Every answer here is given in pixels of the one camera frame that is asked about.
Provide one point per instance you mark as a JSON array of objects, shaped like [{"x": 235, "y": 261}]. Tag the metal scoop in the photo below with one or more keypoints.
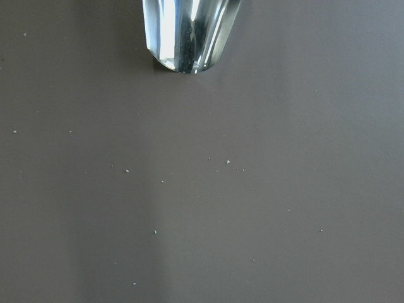
[{"x": 188, "y": 37}]

